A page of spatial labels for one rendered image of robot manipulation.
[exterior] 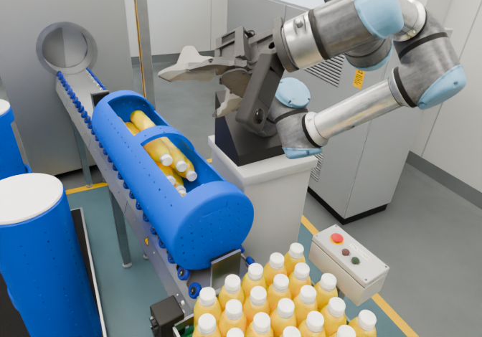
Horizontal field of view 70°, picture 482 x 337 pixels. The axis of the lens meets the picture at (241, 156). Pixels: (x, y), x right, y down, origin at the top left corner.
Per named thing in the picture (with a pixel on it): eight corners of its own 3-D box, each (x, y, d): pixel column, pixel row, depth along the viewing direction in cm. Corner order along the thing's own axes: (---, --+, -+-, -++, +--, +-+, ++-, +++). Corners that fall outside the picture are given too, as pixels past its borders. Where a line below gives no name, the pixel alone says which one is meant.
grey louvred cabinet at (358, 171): (260, 109, 448) (271, -15, 372) (387, 209, 289) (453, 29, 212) (221, 115, 426) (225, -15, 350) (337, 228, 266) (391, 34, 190)
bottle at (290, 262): (297, 283, 112) (305, 242, 103) (300, 302, 106) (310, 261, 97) (275, 283, 112) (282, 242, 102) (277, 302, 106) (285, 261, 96)
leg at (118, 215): (130, 260, 230) (117, 183, 196) (133, 266, 226) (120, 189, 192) (121, 264, 227) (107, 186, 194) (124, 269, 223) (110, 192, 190)
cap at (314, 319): (325, 322, 82) (327, 317, 81) (318, 334, 79) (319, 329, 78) (310, 312, 84) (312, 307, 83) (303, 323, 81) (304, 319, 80)
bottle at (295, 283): (293, 300, 107) (302, 258, 98) (309, 317, 102) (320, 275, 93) (275, 310, 104) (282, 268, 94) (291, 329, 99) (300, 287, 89)
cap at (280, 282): (270, 285, 90) (270, 279, 89) (278, 275, 92) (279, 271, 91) (282, 293, 88) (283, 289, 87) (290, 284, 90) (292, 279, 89)
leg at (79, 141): (92, 183, 297) (77, 117, 264) (94, 186, 293) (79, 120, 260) (84, 185, 295) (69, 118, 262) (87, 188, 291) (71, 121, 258)
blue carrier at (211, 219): (156, 135, 178) (147, 83, 162) (254, 245, 118) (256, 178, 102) (99, 153, 165) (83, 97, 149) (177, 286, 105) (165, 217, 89)
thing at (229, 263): (234, 272, 111) (237, 245, 105) (239, 278, 110) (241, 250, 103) (207, 286, 107) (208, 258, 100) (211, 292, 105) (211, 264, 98)
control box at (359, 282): (329, 246, 114) (336, 223, 108) (380, 291, 100) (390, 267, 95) (307, 258, 109) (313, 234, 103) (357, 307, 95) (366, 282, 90)
